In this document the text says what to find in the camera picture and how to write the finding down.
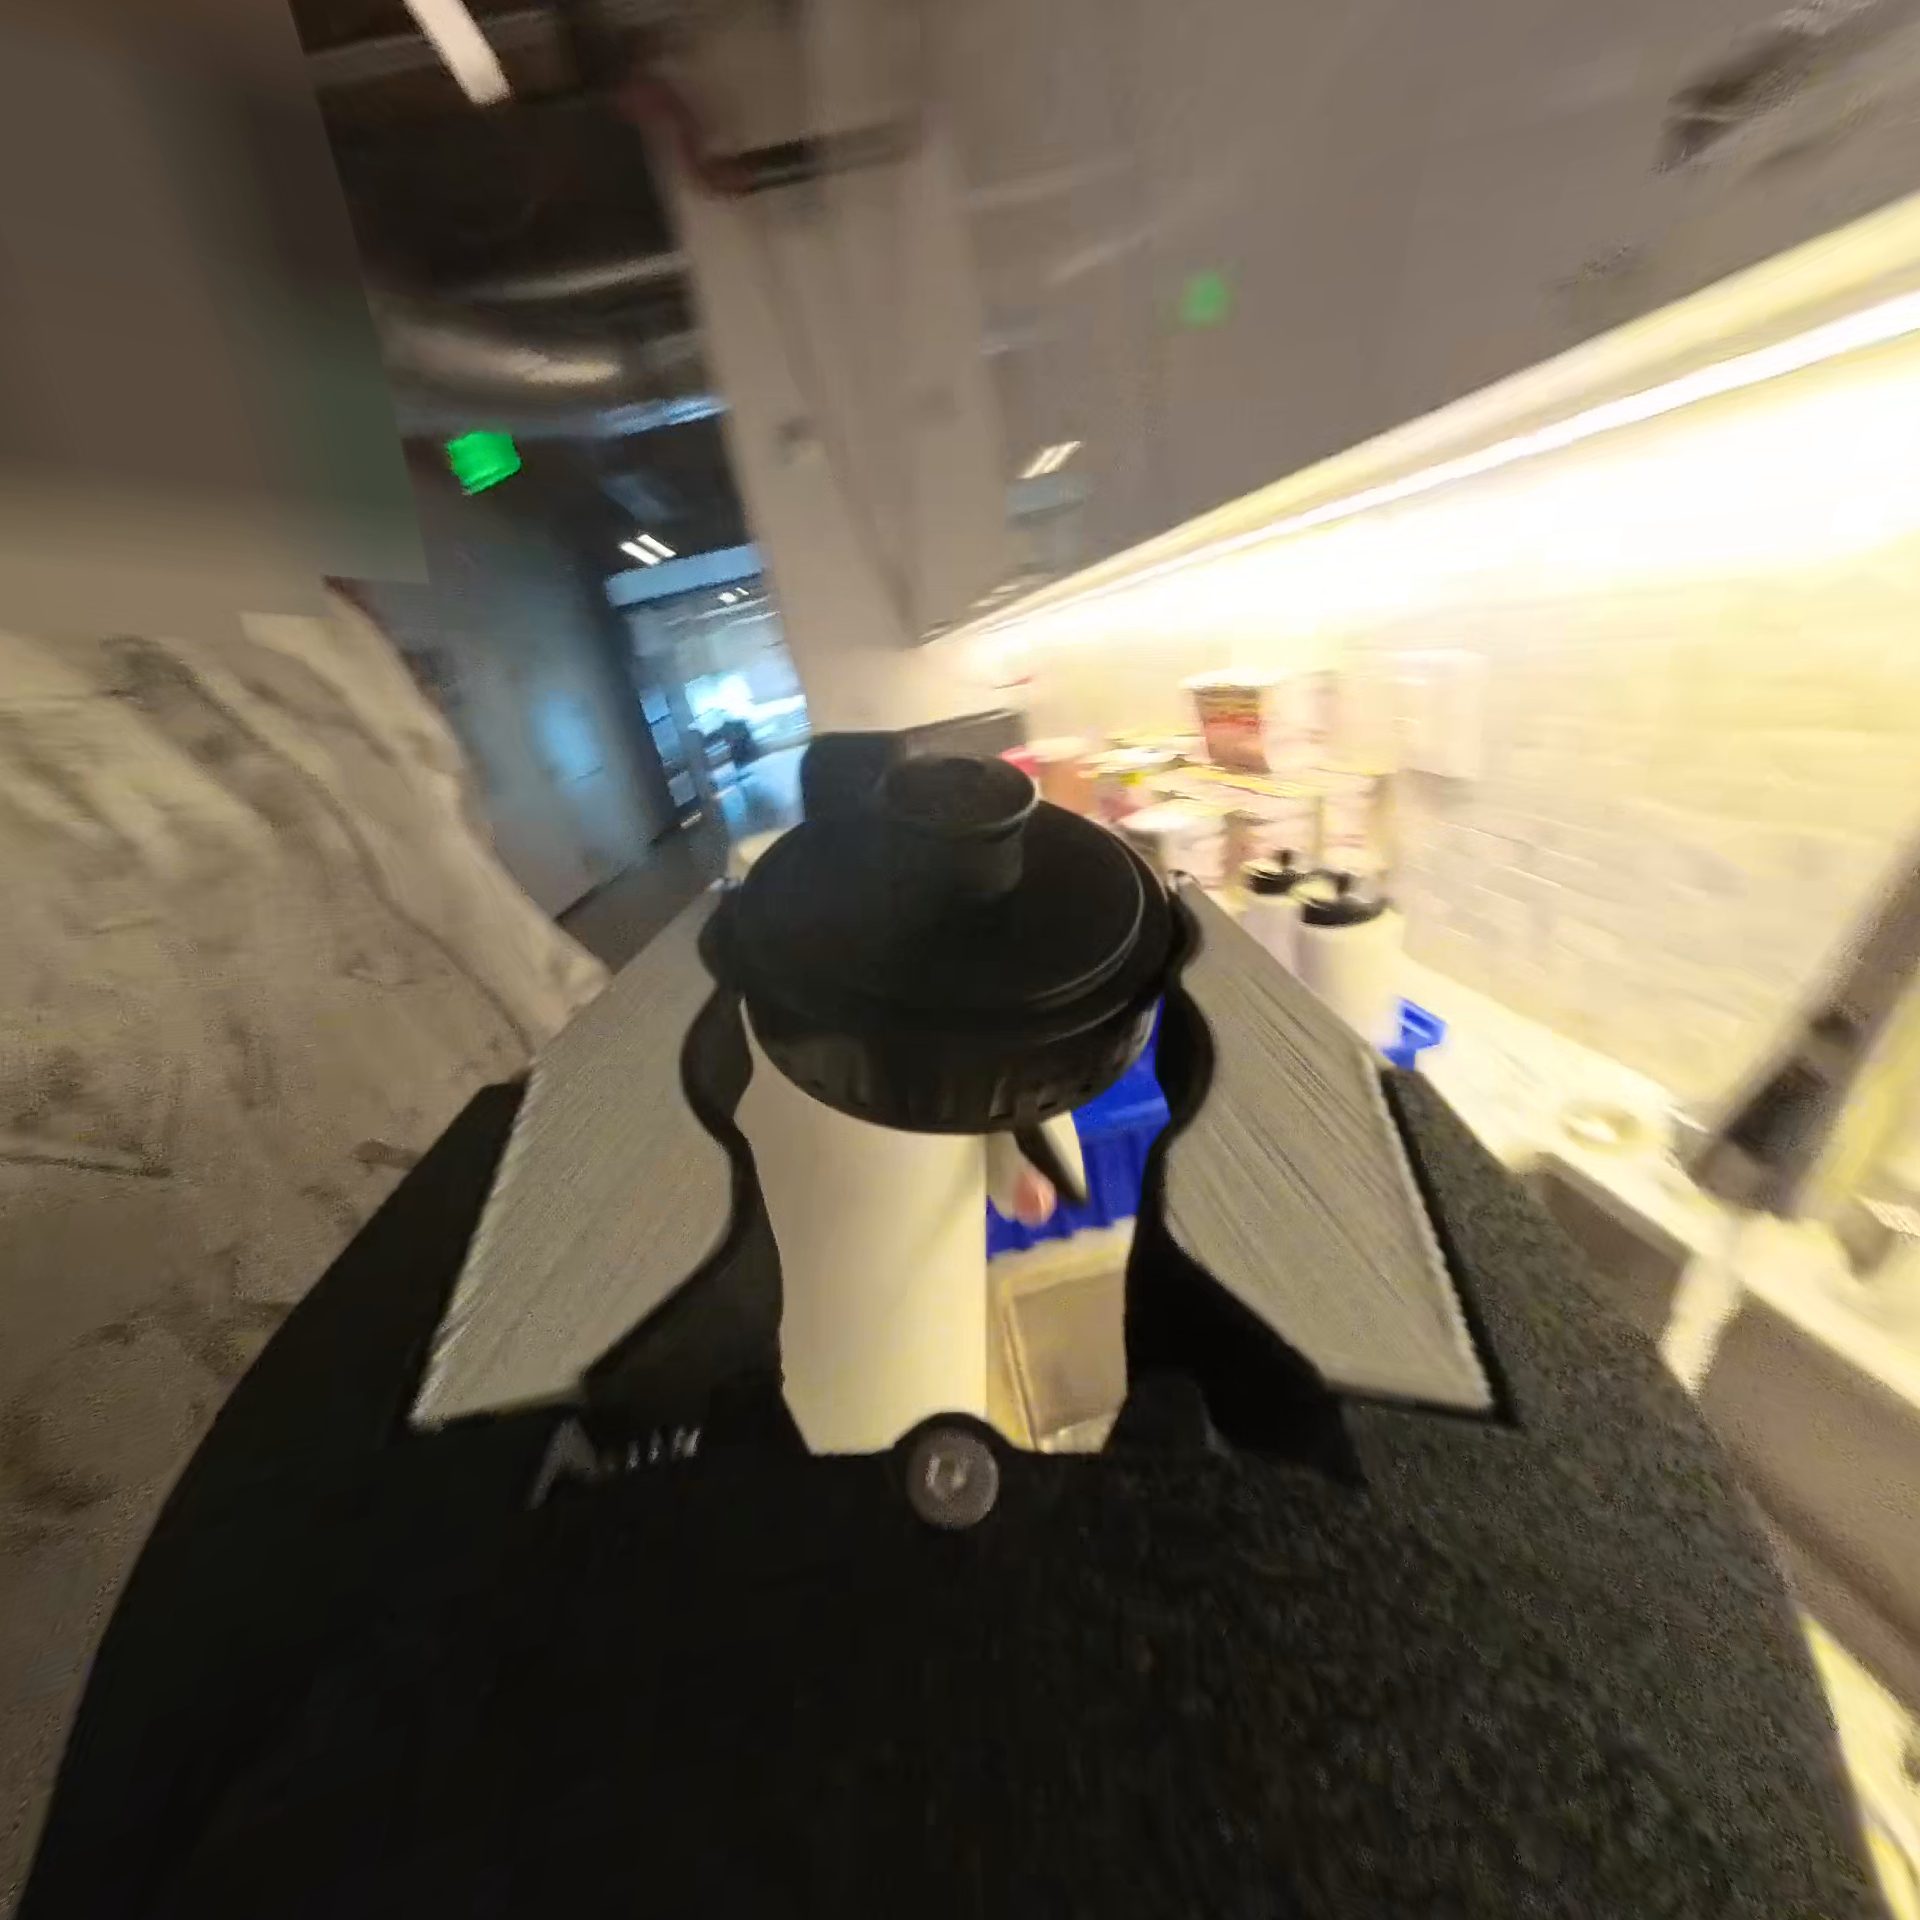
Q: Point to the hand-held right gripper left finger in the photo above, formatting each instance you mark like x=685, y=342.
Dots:
x=599, y=1245

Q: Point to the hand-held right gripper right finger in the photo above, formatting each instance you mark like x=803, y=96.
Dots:
x=1305, y=1202

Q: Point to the black bottle cap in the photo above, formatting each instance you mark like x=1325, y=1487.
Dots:
x=944, y=974

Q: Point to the white plastic bottle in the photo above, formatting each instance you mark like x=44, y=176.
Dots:
x=869, y=1277

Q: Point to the person's left hand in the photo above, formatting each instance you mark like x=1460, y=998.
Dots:
x=1031, y=1196

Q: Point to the blue plastic bin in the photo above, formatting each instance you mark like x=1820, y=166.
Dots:
x=1117, y=1125

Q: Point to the white bottle with black cap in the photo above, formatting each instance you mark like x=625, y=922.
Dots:
x=1272, y=909
x=1348, y=967

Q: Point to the stainless steel sink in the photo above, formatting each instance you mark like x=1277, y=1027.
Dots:
x=1059, y=1349

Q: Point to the stack of printed cartons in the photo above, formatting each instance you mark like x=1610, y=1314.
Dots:
x=1231, y=750

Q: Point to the green exit sign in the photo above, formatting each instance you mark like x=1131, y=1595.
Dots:
x=482, y=461

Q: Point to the stainless steel faucet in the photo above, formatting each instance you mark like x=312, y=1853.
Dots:
x=1800, y=1079

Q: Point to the under-cabinet light strip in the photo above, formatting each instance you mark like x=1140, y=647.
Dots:
x=1499, y=510

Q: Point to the grey upper cabinets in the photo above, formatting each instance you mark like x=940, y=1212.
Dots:
x=1348, y=182

